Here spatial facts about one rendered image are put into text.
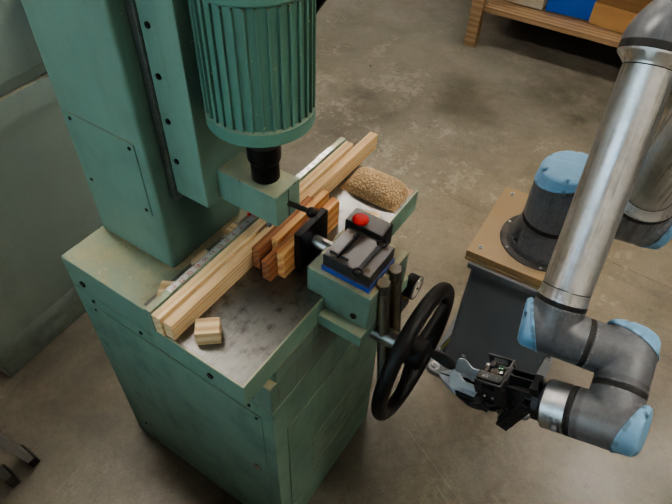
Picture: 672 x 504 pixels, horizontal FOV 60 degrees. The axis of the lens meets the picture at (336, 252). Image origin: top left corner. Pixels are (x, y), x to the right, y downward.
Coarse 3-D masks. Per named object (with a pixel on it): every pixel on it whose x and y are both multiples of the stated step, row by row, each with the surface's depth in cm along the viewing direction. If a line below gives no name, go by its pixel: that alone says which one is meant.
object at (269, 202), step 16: (240, 160) 107; (224, 176) 104; (240, 176) 104; (288, 176) 104; (224, 192) 108; (240, 192) 105; (256, 192) 102; (272, 192) 101; (288, 192) 102; (256, 208) 105; (272, 208) 102; (288, 208) 105
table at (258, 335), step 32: (416, 192) 128; (256, 288) 108; (288, 288) 108; (224, 320) 103; (256, 320) 103; (288, 320) 103; (320, 320) 109; (192, 352) 98; (224, 352) 98; (256, 352) 98; (288, 352) 104; (224, 384) 97; (256, 384) 98
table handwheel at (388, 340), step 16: (432, 288) 104; (448, 288) 106; (432, 304) 100; (448, 304) 115; (416, 320) 98; (432, 320) 113; (384, 336) 111; (400, 336) 97; (416, 336) 98; (432, 336) 121; (400, 352) 97; (416, 352) 107; (384, 368) 98; (416, 368) 108; (384, 384) 98; (400, 384) 114; (384, 400) 100; (400, 400) 116; (384, 416) 105
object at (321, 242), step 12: (324, 216) 109; (300, 228) 106; (312, 228) 107; (324, 228) 112; (300, 240) 105; (312, 240) 109; (324, 240) 108; (300, 252) 107; (312, 252) 112; (300, 264) 110
